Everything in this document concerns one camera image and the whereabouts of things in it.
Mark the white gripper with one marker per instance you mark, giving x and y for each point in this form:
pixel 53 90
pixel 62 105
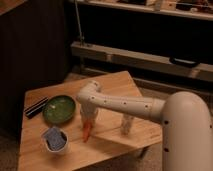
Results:
pixel 88 112

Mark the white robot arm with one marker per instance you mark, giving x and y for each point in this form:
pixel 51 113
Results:
pixel 187 128

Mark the green plate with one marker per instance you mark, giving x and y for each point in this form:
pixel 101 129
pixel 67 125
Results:
pixel 59 109

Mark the white cup with blue sponge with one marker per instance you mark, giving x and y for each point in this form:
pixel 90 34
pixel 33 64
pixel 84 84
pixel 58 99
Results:
pixel 55 140

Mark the black striped flat object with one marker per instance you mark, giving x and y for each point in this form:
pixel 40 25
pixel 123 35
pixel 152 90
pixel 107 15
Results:
pixel 35 108

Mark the metal pole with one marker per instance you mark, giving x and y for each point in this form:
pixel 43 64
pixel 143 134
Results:
pixel 78 23

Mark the wooden shelf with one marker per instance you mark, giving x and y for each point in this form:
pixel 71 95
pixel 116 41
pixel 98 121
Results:
pixel 156 8

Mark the long grey case with handle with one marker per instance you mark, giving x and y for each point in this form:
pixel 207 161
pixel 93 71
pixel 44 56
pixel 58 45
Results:
pixel 141 60

